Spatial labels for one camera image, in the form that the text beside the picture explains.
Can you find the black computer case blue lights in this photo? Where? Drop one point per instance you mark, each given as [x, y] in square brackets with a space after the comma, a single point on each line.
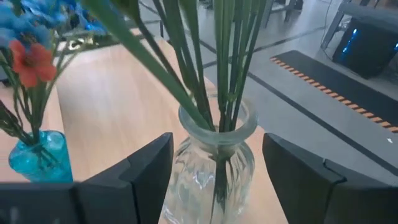
[367, 53]

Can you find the clear ribbed glass vase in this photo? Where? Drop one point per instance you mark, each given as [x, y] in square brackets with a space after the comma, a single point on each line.
[199, 183]

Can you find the black mat striped edge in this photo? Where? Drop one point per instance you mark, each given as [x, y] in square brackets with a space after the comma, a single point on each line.
[342, 81]

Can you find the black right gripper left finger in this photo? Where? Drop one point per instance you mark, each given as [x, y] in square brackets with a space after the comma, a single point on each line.
[109, 199]

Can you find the orange flower bunch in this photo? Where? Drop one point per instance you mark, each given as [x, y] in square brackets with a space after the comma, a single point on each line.
[32, 63]

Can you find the wooden shelf black legs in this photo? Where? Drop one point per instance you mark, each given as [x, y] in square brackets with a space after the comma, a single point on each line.
[118, 102]

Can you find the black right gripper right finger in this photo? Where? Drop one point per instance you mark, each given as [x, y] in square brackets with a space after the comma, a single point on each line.
[326, 202]

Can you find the blue glass vase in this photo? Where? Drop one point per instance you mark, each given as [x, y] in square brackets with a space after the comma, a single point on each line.
[40, 161]

